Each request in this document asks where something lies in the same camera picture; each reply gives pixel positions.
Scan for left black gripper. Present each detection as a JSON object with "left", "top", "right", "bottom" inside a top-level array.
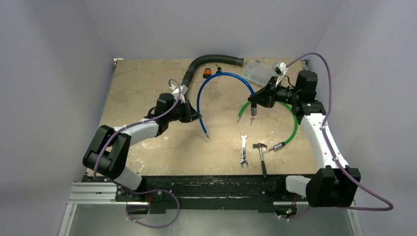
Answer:
[{"left": 166, "top": 98, "right": 201, "bottom": 122}]

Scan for blue cable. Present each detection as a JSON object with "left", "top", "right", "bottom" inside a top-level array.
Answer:
[{"left": 196, "top": 72, "right": 259, "bottom": 140}]

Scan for orange black padlock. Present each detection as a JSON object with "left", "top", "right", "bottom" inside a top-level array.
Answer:
[{"left": 203, "top": 68, "right": 212, "bottom": 79}]

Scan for black key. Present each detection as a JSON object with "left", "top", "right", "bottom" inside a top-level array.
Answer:
[{"left": 215, "top": 65, "right": 223, "bottom": 75}]

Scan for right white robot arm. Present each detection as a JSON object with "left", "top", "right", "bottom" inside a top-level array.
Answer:
[{"left": 248, "top": 70, "right": 361, "bottom": 207}]

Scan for clear plastic organizer box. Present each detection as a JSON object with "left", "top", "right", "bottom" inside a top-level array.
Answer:
[{"left": 242, "top": 60, "right": 278, "bottom": 88}]

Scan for silver open-end wrench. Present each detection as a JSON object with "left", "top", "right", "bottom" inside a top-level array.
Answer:
[{"left": 240, "top": 133, "right": 248, "bottom": 168}]

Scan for small black hammer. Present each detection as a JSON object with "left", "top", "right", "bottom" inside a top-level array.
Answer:
[{"left": 252, "top": 143, "right": 268, "bottom": 179}]

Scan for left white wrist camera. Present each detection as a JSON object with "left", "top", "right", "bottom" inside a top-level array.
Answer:
[{"left": 169, "top": 84, "right": 188, "bottom": 103}]

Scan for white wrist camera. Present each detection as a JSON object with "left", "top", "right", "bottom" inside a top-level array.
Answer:
[
  {"left": 272, "top": 62, "right": 288, "bottom": 87},
  {"left": 169, "top": 84, "right": 188, "bottom": 103}
]

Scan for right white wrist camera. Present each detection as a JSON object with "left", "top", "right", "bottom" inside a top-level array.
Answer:
[{"left": 272, "top": 62, "right": 288, "bottom": 87}]

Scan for black corrugated hose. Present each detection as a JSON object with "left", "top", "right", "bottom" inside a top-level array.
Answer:
[{"left": 180, "top": 55, "right": 245, "bottom": 95}]

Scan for green cable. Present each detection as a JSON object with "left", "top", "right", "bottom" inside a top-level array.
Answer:
[{"left": 236, "top": 101, "right": 298, "bottom": 151}]

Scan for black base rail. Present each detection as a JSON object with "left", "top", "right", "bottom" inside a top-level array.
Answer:
[{"left": 81, "top": 174, "right": 337, "bottom": 215}]

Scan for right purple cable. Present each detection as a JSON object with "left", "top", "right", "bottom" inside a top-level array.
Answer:
[{"left": 278, "top": 53, "right": 394, "bottom": 222}]

